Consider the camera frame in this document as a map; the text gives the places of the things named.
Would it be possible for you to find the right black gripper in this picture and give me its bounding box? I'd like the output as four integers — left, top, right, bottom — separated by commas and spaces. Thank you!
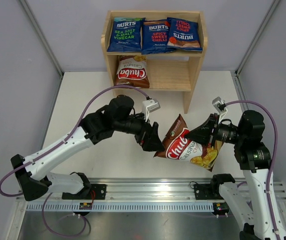
185, 112, 245, 148

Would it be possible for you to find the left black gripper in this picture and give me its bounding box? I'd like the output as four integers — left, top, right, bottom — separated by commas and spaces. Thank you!
114, 108, 165, 152

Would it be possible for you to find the Chuba cassava chips bag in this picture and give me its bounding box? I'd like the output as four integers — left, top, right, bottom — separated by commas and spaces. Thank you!
114, 55, 150, 89
154, 115, 223, 172

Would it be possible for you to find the upside-down Burts chilli bag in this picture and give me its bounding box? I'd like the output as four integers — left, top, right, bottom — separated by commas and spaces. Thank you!
167, 17, 203, 52

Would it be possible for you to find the Burts spicy sweet chilli bag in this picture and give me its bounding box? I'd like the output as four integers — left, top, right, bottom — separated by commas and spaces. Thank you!
141, 19, 176, 55

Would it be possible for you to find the Burts sea salt vinegar bag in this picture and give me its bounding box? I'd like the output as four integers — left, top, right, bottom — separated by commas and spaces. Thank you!
107, 17, 145, 53

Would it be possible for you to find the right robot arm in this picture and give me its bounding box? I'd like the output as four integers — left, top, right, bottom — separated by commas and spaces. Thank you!
185, 110, 286, 240

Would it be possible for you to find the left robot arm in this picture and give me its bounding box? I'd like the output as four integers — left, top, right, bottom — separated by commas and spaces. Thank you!
11, 95, 165, 201

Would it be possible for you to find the wooden two-tier shelf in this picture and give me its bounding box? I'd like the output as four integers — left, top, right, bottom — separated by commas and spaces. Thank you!
101, 10, 208, 113

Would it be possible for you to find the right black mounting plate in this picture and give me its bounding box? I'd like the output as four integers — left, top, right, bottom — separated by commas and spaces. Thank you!
189, 181, 222, 200

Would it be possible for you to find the black mounting plate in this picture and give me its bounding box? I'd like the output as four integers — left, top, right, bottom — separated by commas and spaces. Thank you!
189, 181, 222, 200
81, 183, 107, 201

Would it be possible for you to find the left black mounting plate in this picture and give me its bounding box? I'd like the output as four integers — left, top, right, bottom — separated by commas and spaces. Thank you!
81, 183, 107, 201

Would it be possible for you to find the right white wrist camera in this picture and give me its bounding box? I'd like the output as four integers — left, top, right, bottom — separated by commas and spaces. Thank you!
212, 96, 228, 122

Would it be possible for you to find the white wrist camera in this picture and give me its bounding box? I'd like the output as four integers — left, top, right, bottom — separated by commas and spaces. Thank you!
142, 98, 160, 122
212, 96, 228, 122

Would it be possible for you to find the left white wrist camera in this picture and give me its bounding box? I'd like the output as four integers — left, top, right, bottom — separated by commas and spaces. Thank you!
142, 98, 160, 122

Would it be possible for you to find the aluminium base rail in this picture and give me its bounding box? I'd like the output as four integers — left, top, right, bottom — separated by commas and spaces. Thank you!
16, 177, 286, 204

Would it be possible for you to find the white slotted cable duct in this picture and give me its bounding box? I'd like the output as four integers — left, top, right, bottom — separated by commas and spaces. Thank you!
27, 201, 214, 213

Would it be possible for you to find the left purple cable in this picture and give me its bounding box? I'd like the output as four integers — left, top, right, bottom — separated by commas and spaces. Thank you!
0, 84, 150, 198

